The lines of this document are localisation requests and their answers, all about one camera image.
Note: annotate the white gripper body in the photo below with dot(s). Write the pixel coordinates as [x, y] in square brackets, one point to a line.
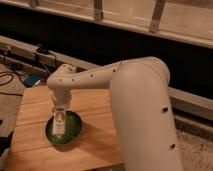
[61, 97]

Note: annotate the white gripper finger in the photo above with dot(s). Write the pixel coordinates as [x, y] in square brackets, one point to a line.
[66, 109]
[54, 110]

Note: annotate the white plastic bottle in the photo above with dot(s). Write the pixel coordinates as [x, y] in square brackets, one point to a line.
[59, 122]

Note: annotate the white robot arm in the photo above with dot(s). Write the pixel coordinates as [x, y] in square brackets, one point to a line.
[140, 106]

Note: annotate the green ceramic bowl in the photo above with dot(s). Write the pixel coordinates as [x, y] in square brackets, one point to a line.
[73, 128]

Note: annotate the blue box on floor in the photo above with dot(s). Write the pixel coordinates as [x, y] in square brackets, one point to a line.
[32, 80]

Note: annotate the black power adapter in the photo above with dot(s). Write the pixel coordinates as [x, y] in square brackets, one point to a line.
[43, 51]

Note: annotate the metal bracket left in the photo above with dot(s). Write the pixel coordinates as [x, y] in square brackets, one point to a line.
[98, 12]

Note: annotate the metal bracket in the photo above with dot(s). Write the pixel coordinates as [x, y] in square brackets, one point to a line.
[156, 17]
[98, 12]

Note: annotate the metal bracket right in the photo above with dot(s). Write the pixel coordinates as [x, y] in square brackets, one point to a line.
[156, 17]

